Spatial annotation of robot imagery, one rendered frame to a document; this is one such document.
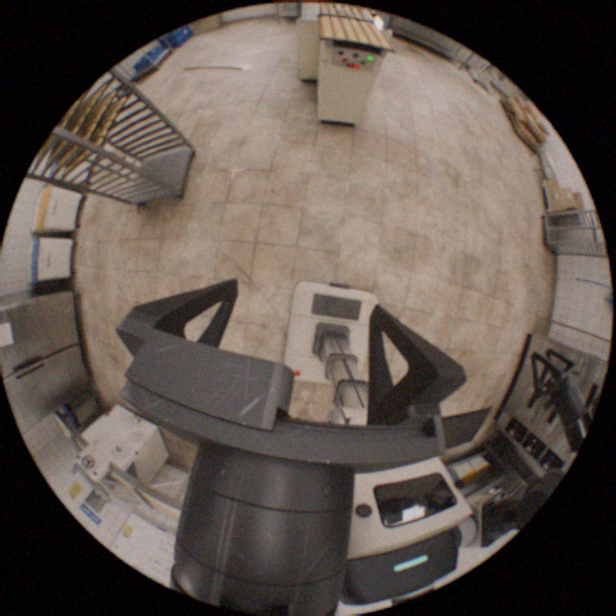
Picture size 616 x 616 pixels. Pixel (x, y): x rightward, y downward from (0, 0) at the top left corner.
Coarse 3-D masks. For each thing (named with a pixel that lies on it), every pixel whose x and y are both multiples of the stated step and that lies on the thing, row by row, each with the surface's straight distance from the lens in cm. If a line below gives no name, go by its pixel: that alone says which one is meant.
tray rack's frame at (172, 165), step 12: (156, 156) 218; (168, 156) 205; (180, 156) 194; (108, 168) 205; (144, 168) 222; (156, 168) 207; (168, 168) 195; (180, 168) 185; (36, 180) 178; (48, 180) 177; (60, 180) 180; (168, 180) 187; (180, 180) 178; (96, 192) 193; (156, 192) 191; (168, 192) 181; (132, 204) 214
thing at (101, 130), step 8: (120, 104) 148; (112, 112) 150; (104, 120) 153; (112, 120) 144; (96, 128) 156; (104, 128) 144; (96, 136) 145; (104, 136) 137; (96, 144) 135; (80, 152) 160; (88, 152) 143; (72, 160) 171; (80, 160) 154
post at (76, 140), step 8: (56, 128) 120; (56, 136) 121; (64, 136) 120; (72, 136) 121; (80, 144) 123; (88, 144) 124; (96, 152) 127; (104, 152) 128; (112, 160) 132; (120, 160) 134; (128, 168) 139; (136, 168) 141; (144, 176) 147; (152, 176) 151; (160, 184) 157; (168, 184) 163; (176, 192) 171
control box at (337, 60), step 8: (336, 48) 143; (344, 48) 145; (336, 56) 144; (344, 56) 144; (352, 56) 145; (360, 56) 145; (376, 56) 145; (336, 64) 147; (344, 64) 148; (352, 64) 147; (360, 64) 148; (368, 64) 148
